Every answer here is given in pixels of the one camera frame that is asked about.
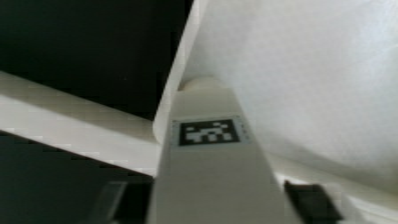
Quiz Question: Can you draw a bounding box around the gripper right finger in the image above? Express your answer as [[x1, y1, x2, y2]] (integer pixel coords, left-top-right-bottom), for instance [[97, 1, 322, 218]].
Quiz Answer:
[[285, 181, 344, 224]]

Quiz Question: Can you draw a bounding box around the white desk top panel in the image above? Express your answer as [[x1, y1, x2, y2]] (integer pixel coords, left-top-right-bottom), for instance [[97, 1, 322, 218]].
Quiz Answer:
[[166, 0, 398, 224]]

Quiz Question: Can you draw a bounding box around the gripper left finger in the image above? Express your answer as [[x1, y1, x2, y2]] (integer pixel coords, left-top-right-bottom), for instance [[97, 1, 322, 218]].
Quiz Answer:
[[88, 182, 153, 224]]

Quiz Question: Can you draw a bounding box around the white front fence bar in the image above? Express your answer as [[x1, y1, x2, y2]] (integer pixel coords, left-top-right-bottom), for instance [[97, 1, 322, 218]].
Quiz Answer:
[[0, 71, 161, 176]]

